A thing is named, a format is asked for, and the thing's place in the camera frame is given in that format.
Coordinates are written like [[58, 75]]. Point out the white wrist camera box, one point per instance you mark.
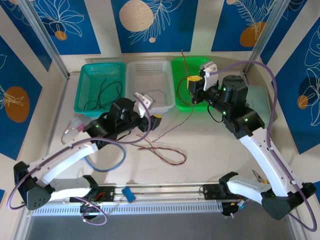
[[208, 68], [143, 100]]

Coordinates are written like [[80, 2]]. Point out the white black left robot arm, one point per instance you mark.
[[62, 160]]

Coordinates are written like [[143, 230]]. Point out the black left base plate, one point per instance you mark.
[[110, 193]]

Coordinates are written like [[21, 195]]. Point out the white plastic basket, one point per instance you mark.
[[150, 75]]

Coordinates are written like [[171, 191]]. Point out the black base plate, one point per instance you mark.
[[210, 192], [110, 193]]

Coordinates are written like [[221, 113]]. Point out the aluminium corner post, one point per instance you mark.
[[265, 32], [42, 32]]

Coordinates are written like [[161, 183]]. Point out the pale green lidded box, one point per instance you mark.
[[260, 100]]

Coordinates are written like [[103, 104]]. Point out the teal plastic basket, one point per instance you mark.
[[87, 75]]

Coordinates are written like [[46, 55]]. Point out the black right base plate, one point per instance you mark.
[[210, 192]]

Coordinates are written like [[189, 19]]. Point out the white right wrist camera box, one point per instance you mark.
[[208, 68]]

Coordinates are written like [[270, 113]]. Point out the clear safety glasses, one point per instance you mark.
[[70, 133]]

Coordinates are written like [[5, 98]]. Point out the green plastic basket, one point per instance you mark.
[[185, 65]]

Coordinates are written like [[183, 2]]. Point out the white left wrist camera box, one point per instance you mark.
[[143, 100]]

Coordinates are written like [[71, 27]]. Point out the pliers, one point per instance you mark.
[[258, 177]]

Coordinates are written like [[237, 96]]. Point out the aluminium frame rail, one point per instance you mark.
[[162, 193]]

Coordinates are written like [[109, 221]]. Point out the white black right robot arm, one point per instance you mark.
[[260, 155]]

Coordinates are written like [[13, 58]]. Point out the small blue block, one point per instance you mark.
[[128, 194]]

